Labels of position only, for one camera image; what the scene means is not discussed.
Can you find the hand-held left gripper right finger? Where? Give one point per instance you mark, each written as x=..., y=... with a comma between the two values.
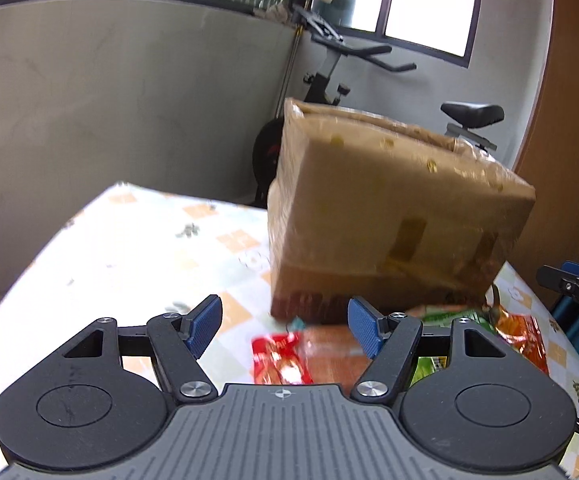
x=364, y=327

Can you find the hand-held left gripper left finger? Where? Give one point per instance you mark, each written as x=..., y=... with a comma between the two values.
x=203, y=327

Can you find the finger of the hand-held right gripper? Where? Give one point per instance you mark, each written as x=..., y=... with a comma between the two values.
x=577, y=282

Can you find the red snack packet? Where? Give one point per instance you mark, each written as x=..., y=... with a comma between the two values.
x=279, y=360

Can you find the taped cardboard box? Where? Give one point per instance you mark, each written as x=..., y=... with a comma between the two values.
x=394, y=200

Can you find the orange snack packet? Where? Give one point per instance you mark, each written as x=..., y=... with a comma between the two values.
x=524, y=332

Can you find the green snack packet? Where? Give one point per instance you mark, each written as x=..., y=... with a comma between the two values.
x=449, y=316

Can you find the checkered floral tablecloth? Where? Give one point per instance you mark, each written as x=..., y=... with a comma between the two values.
x=94, y=260

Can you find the wooden panel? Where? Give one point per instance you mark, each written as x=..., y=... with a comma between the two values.
x=569, y=110

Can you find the black exercise bike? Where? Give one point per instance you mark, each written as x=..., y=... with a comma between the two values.
x=327, y=80

